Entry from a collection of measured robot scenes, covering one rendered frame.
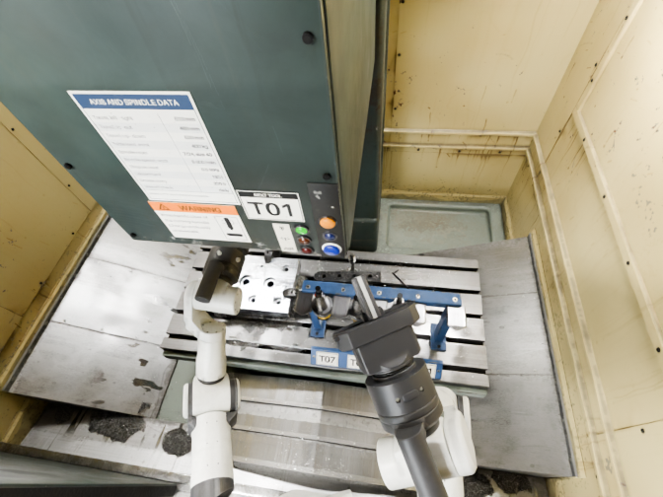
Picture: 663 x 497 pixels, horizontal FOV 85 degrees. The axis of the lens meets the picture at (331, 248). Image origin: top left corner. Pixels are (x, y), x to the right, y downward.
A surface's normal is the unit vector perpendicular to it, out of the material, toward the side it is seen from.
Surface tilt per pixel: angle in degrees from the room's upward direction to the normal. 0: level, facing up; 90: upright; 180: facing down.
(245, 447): 8
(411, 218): 0
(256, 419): 8
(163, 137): 90
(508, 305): 24
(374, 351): 30
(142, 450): 12
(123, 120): 90
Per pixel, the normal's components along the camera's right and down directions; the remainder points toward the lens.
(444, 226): -0.08, -0.54
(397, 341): 0.11, -0.10
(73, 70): -0.14, 0.83
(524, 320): -0.47, -0.53
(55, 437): -0.04, -0.77
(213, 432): 0.23, -0.76
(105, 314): 0.33, -0.45
